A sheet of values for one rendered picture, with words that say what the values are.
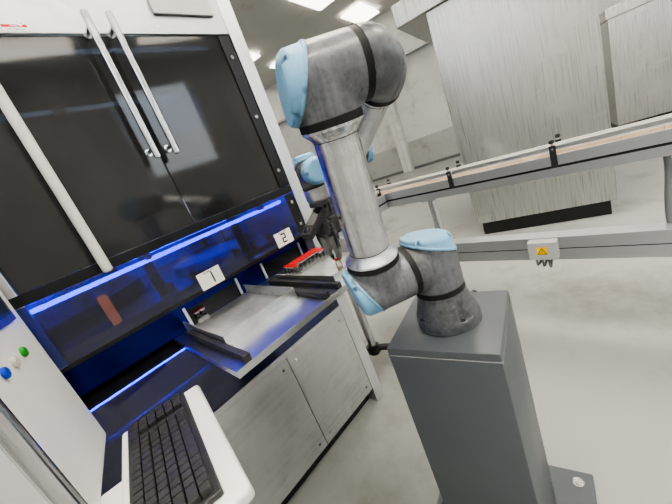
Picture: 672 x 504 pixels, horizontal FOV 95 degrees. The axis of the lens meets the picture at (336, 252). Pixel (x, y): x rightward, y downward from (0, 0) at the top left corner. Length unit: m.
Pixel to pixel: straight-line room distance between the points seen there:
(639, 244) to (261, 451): 1.72
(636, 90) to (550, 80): 4.02
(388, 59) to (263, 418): 1.23
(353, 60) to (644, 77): 6.78
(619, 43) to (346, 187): 6.72
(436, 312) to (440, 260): 0.13
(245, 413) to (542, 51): 3.14
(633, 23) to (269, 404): 6.98
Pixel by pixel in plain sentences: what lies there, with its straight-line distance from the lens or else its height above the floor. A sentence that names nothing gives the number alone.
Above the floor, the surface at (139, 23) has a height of 1.83.
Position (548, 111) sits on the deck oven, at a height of 0.98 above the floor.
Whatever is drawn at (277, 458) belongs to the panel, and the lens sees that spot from 1.49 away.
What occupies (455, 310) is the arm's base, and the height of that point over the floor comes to 0.84.
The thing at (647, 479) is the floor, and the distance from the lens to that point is 1.55.
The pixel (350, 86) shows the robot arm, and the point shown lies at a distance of 0.56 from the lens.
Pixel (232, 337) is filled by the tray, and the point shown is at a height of 0.90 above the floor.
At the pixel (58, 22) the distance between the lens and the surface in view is 1.28.
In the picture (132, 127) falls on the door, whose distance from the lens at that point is 1.19.
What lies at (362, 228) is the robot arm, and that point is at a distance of 0.60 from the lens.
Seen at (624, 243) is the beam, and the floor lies 0.50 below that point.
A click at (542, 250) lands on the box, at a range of 1.78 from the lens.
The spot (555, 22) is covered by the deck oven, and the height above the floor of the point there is 1.58.
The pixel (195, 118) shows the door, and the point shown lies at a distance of 1.27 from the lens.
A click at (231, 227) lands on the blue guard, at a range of 1.20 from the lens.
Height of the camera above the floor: 1.24
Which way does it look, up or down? 16 degrees down
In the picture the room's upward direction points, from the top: 21 degrees counter-clockwise
